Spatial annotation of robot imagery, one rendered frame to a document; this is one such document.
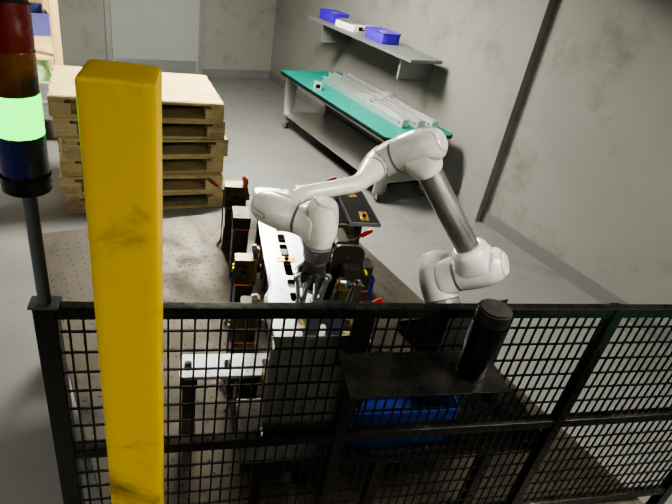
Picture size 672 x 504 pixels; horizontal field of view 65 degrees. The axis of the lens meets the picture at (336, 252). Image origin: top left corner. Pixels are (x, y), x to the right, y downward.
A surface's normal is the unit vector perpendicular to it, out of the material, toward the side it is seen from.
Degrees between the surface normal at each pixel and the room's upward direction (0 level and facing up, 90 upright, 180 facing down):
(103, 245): 90
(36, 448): 0
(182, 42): 90
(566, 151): 90
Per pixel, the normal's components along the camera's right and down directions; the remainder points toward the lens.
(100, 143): 0.20, 0.54
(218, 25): 0.51, 0.51
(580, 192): -0.84, 0.15
